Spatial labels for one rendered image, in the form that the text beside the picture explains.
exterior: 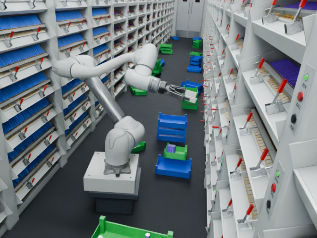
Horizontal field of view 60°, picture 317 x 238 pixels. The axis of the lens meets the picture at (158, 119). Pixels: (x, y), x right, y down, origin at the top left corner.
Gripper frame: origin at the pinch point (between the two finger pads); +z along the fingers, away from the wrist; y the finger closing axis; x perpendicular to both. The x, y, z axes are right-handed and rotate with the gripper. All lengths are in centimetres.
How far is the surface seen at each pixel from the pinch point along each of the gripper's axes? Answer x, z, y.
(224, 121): -7.9, 22.7, 1.9
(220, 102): -8.1, 21.7, -30.1
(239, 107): 15.1, 17.6, 39.9
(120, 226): -38, -15, 72
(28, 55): -9, -106, -8
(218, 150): -27.7, 25.9, 2.0
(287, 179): 27, 14, 109
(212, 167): -47, 30, -9
